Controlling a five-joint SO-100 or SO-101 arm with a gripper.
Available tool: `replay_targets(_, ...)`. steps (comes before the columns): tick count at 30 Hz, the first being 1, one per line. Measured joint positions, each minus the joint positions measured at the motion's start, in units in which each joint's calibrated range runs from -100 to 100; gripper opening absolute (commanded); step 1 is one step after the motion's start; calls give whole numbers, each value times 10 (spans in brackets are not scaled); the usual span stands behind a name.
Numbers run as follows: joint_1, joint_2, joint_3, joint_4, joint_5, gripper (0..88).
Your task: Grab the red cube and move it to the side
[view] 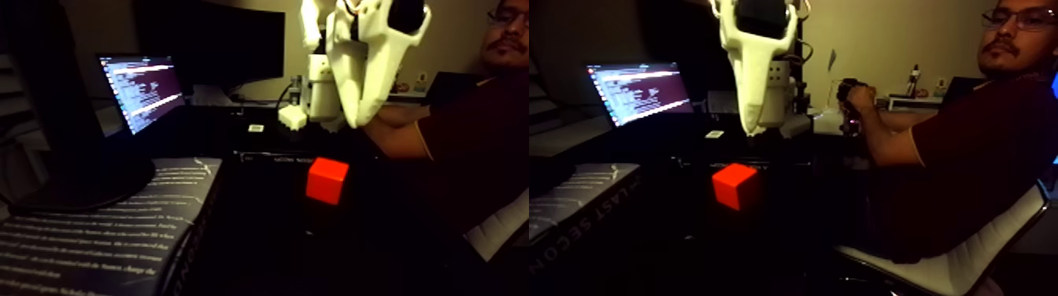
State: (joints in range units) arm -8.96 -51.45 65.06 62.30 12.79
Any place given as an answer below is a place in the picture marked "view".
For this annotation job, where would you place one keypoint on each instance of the black flat monitor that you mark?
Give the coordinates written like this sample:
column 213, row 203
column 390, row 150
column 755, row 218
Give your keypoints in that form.
column 215, row 41

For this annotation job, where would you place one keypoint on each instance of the small figurine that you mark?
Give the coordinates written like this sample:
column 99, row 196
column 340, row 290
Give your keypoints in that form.
column 913, row 78

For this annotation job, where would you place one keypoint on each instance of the person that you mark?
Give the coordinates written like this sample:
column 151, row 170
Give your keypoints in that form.
column 984, row 140

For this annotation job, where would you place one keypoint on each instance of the red cube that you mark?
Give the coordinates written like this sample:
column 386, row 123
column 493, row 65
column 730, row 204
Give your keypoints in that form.
column 326, row 182

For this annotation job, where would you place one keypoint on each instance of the person's hand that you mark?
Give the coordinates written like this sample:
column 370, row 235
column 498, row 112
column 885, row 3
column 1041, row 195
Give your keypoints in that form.
column 861, row 99

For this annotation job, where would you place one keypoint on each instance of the black book with white print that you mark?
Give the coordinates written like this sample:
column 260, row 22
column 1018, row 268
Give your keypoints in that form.
column 83, row 240

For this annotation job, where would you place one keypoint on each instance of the open laptop with lit screen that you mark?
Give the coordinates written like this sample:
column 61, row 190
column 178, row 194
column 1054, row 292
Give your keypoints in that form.
column 145, row 91

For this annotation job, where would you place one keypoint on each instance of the white office chair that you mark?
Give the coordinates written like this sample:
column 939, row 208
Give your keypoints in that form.
column 950, row 273

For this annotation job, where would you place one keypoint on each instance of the black box with white lettering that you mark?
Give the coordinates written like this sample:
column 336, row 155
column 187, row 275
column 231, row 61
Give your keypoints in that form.
column 273, row 156

